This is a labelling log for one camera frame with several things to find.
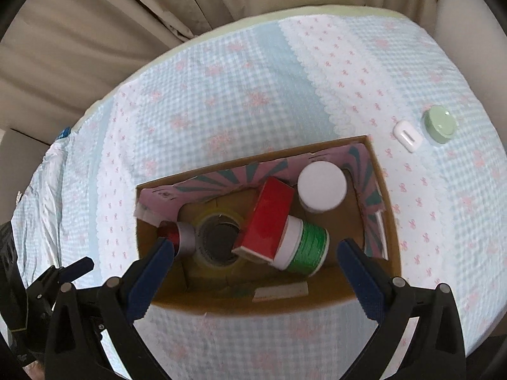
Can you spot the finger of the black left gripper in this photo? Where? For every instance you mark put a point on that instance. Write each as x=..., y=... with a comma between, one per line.
x=46, y=286

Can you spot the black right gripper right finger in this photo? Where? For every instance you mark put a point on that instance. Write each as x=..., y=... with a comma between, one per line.
x=436, y=349

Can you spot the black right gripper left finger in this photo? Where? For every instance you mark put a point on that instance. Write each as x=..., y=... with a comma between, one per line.
x=73, y=347

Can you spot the red round tape roll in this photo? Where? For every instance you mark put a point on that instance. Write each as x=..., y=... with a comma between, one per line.
x=181, y=234

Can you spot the yellow packing tape roll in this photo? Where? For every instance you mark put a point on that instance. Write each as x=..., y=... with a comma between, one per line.
x=216, y=232

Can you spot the white green thread spool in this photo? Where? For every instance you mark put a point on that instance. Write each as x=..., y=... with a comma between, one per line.
x=302, y=248

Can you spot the white medicine bottle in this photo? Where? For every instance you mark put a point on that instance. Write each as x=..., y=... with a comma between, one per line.
x=321, y=187

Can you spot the red cardboard box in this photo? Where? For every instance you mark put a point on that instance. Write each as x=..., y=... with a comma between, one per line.
x=259, y=238

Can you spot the white earbuds case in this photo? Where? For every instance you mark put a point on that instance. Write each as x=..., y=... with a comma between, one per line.
x=407, y=136

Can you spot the pale green round jar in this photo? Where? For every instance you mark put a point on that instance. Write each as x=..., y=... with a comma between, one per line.
x=439, y=124

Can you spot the cardboard box with pink lining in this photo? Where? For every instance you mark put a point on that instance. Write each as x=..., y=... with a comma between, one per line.
x=365, y=216

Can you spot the beige curtain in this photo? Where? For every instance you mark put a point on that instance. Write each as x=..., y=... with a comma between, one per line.
x=59, y=56

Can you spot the blue checkered bed sheet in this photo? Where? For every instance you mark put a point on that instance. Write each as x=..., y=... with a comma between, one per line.
x=274, y=86

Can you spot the pale green mattress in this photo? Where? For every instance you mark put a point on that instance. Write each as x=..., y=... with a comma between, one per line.
x=244, y=23

